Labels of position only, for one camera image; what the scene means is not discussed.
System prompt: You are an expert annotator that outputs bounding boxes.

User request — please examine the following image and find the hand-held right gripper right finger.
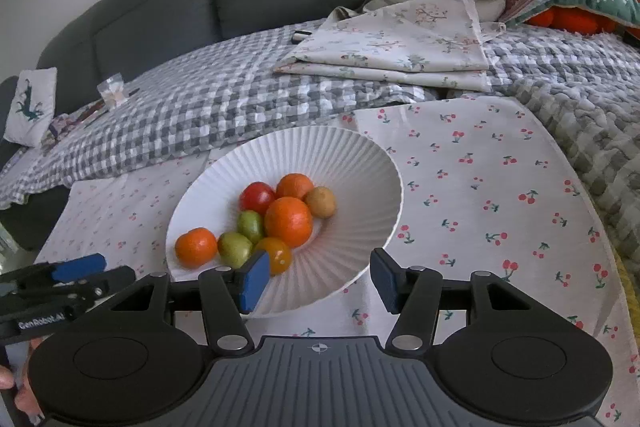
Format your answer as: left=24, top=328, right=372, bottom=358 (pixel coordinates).
left=370, top=248, right=533, bottom=353

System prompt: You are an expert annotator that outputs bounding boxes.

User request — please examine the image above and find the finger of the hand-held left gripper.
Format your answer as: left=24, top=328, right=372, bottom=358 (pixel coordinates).
left=30, top=265, right=137, bottom=309
left=0, top=253, right=107, bottom=295

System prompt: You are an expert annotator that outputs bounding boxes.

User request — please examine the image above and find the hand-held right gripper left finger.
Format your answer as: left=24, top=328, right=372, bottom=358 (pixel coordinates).
left=107, top=251, right=271, bottom=354

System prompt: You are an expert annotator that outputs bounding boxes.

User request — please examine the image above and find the orange-green tomato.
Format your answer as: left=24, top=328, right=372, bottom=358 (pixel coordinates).
left=255, top=237, right=293, bottom=276

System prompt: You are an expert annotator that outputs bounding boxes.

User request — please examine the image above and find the green-brown fruit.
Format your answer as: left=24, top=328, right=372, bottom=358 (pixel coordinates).
left=217, top=232, right=254, bottom=269

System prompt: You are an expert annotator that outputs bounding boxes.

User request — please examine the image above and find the small green fruit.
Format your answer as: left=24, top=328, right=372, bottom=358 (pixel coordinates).
left=236, top=210, right=266, bottom=245

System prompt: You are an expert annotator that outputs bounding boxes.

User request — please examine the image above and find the small orange mandarin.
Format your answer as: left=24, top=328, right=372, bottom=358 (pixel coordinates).
left=275, top=173, right=316, bottom=202
left=174, top=228, right=219, bottom=269

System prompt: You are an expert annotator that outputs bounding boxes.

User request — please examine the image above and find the large orange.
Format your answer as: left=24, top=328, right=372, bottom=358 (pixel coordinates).
left=264, top=197, right=314, bottom=249

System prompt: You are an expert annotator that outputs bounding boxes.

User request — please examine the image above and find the red tomato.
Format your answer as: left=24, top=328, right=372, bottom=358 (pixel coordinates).
left=239, top=182, right=277, bottom=216

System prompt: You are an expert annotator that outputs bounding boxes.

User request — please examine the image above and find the brown longan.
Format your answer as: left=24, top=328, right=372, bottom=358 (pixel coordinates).
left=305, top=186, right=337, bottom=219

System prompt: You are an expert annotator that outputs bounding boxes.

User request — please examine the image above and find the white ribbed plate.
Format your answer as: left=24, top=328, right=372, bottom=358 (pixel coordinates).
left=165, top=127, right=405, bottom=319

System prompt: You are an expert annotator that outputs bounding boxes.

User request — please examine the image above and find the person's left hand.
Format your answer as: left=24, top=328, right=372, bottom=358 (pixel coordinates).
left=0, top=337, right=45, bottom=418

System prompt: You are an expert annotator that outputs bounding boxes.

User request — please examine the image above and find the cherry print tablecloth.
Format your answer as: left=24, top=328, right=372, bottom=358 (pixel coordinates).
left=35, top=94, right=640, bottom=427

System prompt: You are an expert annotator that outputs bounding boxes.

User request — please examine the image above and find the purple patterned cloth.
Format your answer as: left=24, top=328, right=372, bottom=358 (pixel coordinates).
left=47, top=99, right=108, bottom=140

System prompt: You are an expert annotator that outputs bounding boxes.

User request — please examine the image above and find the white deer print cushion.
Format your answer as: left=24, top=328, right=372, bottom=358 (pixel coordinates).
left=4, top=67, right=57, bottom=149

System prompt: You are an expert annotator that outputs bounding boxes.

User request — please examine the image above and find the clear plastic cup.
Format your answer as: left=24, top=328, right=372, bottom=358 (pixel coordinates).
left=97, top=74, right=126, bottom=108

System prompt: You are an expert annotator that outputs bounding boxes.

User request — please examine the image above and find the grey checkered blanket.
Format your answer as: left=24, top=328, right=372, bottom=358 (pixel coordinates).
left=0, top=18, right=640, bottom=210

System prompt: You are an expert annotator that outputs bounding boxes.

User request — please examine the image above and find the folded floral cloth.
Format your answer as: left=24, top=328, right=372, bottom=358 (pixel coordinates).
left=273, top=0, right=493, bottom=92

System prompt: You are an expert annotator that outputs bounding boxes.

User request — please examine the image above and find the grey-green knitted blanket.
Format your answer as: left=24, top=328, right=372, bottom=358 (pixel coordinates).
left=510, top=32, right=640, bottom=238

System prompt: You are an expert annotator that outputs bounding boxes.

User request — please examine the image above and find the orange plush toy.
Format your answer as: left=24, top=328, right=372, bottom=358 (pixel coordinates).
left=525, top=4, right=640, bottom=34

